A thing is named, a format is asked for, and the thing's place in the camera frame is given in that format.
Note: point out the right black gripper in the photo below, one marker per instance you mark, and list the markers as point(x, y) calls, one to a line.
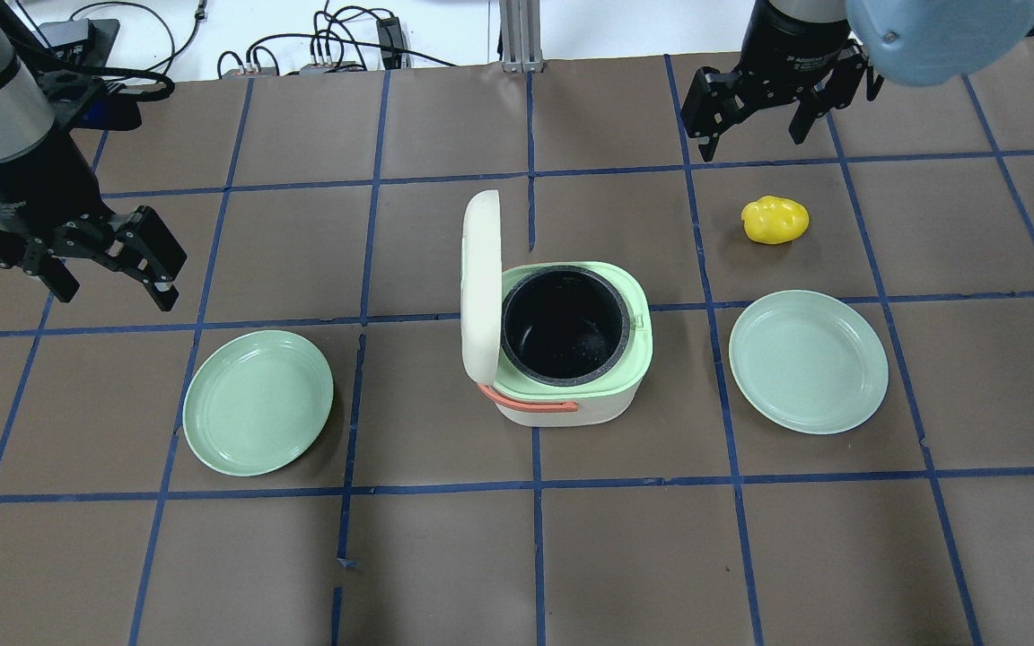
point(795, 40)

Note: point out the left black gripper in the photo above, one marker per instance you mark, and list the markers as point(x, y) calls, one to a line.
point(21, 193)

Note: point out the white rice cooker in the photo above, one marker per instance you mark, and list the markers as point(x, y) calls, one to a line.
point(551, 345)

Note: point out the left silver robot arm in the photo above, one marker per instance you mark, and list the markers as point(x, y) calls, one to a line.
point(45, 98)

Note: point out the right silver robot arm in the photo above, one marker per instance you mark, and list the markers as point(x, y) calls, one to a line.
point(925, 43)

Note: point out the yellow toy pepper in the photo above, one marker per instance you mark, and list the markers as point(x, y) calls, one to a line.
point(773, 220)

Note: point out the left green plate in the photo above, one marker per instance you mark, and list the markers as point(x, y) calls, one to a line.
point(257, 403)

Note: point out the green plate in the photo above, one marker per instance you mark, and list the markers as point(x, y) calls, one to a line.
point(808, 362)
point(257, 403)

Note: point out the right green plate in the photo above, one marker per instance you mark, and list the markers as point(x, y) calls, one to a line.
point(808, 362)

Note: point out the black power adapter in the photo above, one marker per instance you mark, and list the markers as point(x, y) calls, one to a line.
point(392, 43)

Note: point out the aluminium frame post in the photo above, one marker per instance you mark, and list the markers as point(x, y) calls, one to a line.
point(520, 46)

